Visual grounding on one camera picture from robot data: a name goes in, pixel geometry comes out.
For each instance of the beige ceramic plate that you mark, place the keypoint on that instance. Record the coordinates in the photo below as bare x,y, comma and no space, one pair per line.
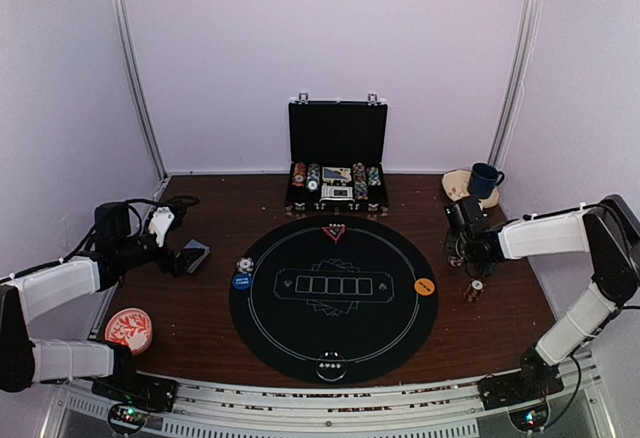
455,185

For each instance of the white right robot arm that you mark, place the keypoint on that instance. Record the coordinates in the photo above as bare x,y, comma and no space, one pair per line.
588,255

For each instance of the red white round coaster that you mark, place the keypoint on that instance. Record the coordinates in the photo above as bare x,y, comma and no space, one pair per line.
131,327

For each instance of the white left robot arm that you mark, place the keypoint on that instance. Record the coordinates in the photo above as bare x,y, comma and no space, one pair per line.
33,292

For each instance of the clear round dealer button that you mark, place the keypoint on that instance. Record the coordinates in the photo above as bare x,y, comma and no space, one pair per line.
331,367

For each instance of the purple green chip row in case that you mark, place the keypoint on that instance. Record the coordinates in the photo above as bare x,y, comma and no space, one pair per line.
373,176

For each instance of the round black poker mat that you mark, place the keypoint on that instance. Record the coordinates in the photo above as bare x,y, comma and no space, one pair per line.
310,295

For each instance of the red triangle all-in marker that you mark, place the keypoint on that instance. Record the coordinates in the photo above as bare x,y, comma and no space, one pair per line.
334,231

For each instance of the front aluminium rail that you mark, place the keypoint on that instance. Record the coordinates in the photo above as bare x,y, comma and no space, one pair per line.
451,408

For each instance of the orange big blind button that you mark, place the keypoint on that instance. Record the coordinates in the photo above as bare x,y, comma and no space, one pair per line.
424,286

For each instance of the multicolour chip row in case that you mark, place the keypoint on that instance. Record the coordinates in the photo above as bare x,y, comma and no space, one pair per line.
360,182

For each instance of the dark blue mug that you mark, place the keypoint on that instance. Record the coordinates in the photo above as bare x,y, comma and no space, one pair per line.
484,178

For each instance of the red chip row in case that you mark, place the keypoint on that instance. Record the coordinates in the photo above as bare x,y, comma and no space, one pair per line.
299,174

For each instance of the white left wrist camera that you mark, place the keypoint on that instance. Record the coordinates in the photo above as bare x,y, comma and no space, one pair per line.
159,224

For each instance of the white blue chips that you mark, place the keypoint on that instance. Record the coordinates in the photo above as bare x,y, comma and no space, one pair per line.
245,265

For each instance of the blue playing card deck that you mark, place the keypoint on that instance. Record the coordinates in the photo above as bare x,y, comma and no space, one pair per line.
192,255

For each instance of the white card box in case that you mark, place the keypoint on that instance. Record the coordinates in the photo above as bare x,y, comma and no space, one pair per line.
333,192

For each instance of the aluminium frame post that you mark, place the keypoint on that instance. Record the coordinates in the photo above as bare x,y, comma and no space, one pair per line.
136,88
515,86

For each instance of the right aluminium frame post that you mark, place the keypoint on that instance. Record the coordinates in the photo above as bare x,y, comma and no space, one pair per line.
515,86

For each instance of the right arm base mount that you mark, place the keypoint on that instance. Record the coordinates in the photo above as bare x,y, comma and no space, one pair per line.
520,400

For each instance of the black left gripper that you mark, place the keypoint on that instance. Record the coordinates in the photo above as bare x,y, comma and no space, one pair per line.
180,262

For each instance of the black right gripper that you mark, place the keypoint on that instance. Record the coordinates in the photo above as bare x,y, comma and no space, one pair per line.
451,241

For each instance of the left aluminium frame post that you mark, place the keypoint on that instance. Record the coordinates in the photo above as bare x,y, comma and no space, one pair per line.
136,88

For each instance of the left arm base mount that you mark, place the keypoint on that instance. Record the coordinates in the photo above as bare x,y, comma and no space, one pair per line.
134,403

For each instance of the blue small blind button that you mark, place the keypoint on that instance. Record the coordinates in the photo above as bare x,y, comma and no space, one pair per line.
242,281

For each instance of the black poker chip case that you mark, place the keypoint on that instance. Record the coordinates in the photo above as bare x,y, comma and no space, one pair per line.
337,133

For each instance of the red black chip stack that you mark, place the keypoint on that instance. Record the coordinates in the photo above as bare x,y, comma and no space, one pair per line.
474,290

